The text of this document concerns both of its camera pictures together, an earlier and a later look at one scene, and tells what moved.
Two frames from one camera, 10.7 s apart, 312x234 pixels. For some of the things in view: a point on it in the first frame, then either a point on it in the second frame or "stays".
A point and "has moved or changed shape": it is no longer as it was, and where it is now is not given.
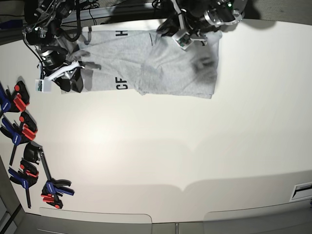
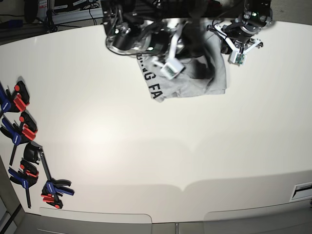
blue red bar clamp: [25, 130] stays
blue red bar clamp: [16, 102] stays
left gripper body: [56, 65] to [167, 40]
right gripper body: [195, 24] to [236, 36]
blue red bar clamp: [27, 175] stays
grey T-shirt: [146, 61] has moved or changed shape
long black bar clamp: [52, 189] stays
